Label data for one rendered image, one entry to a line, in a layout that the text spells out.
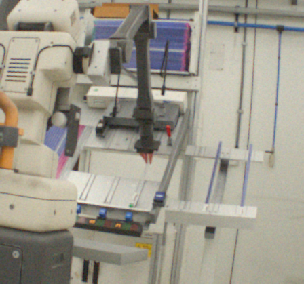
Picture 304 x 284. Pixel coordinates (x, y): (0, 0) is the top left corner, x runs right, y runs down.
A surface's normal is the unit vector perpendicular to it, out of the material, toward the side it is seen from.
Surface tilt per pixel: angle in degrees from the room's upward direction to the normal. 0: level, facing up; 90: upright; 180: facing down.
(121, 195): 44
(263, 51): 90
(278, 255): 90
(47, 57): 82
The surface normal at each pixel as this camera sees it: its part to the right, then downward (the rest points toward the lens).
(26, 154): -0.16, -0.25
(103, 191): -0.08, -0.79
